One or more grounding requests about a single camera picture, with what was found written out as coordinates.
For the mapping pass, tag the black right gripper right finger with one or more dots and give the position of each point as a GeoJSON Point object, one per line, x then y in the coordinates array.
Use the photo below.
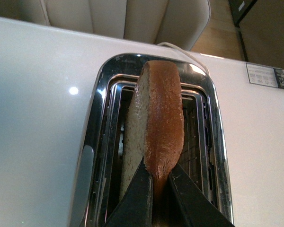
{"type": "Point", "coordinates": [188, 206]}

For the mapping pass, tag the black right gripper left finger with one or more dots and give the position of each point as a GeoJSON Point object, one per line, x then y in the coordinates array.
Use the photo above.
{"type": "Point", "coordinates": [135, 208]}

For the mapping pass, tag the slice of brown bread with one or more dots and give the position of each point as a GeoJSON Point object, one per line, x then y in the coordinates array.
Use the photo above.
{"type": "Point", "coordinates": [154, 125]}

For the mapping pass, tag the white chrome two-slot toaster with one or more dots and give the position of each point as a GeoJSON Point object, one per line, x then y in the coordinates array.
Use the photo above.
{"type": "Point", "coordinates": [202, 158]}

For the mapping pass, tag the label sticker on table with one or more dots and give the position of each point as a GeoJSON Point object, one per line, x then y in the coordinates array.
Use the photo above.
{"type": "Point", "coordinates": [265, 75]}

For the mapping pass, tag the beige chair on right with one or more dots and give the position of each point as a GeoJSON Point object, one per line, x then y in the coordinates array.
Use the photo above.
{"type": "Point", "coordinates": [179, 22]}

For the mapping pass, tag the dark grey washing machine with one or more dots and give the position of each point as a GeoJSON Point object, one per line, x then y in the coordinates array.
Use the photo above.
{"type": "Point", "coordinates": [261, 26]}

